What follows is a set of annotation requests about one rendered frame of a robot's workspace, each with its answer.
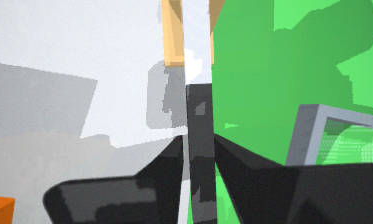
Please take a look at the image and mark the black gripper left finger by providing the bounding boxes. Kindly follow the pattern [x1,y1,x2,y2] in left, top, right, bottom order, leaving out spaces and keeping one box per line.
[42,135,184,224]

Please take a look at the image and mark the green flat mat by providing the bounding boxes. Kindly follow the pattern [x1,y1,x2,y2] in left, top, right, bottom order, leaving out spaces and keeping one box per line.
[211,0,373,165]

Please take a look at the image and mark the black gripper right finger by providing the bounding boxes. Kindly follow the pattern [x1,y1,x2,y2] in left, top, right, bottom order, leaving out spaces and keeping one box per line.
[214,133,373,224]

